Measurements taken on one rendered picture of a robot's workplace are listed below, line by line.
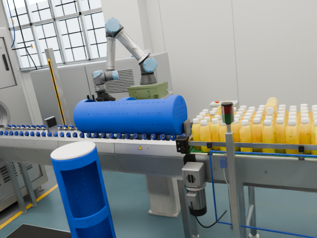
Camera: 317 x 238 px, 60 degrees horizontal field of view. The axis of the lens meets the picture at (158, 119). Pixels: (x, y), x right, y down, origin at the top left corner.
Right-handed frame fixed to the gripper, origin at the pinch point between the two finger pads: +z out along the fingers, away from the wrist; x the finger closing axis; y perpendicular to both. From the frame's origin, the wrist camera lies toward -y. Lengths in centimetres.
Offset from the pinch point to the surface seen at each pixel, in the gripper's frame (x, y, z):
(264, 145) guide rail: 27, -125, 13
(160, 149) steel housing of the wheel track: 19, -54, 22
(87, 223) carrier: 71, -22, 52
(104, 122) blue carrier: 20.0, -11.1, 1.2
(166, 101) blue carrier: 13, -61, -11
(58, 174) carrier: 74, -11, 17
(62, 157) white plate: 72, -16, 6
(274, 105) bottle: 10, -129, -6
